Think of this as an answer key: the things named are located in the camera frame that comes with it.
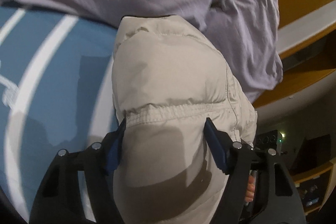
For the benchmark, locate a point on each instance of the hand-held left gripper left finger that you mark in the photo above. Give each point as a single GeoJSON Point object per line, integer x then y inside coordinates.
{"type": "Point", "coordinates": [115, 151]}

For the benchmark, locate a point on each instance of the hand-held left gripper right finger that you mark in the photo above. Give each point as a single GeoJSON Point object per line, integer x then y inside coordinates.
{"type": "Point", "coordinates": [216, 146]}

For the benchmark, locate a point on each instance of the beige puffer jacket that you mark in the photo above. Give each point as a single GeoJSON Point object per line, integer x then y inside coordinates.
{"type": "Point", "coordinates": [170, 69]}

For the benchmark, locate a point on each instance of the person's right hand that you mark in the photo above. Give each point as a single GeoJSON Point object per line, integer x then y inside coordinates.
{"type": "Point", "coordinates": [250, 190]}

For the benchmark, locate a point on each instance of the wooden shelf unit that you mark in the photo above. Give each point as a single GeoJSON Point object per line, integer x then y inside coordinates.
{"type": "Point", "coordinates": [315, 170]}

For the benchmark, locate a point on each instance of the blue white striped blanket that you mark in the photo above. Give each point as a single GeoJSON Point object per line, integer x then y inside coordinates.
{"type": "Point", "coordinates": [65, 77]}

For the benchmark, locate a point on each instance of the lavender pillow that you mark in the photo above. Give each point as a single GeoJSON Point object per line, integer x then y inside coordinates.
{"type": "Point", "coordinates": [246, 29]}

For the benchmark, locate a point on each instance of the wooden headboard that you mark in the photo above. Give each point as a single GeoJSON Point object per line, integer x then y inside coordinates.
{"type": "Point", "coordinates": [296, 3]}

